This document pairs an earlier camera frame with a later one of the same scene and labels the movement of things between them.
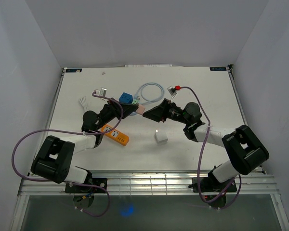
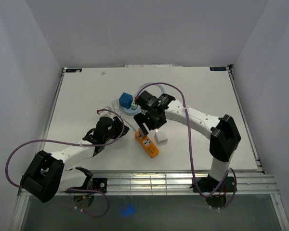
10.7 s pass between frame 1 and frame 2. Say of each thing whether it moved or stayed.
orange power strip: moved
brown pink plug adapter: moved
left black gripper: moved
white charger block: stayed
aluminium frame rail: stayed
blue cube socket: stayed
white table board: stayed
